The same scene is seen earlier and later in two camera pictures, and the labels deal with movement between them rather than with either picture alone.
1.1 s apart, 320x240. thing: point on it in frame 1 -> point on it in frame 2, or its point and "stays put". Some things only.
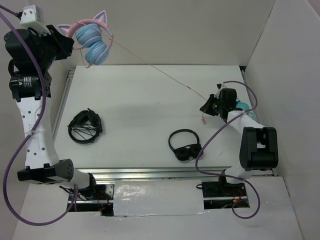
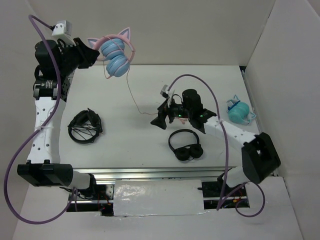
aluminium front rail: [180, 174] stays put
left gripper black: [64, 44] -> [87, 55]
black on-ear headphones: [187, 153] stays put
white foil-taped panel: [160, 197] stays put
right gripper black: [207, 107] -> [160, 120]
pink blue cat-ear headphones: [93, 36] -> [117, 50]
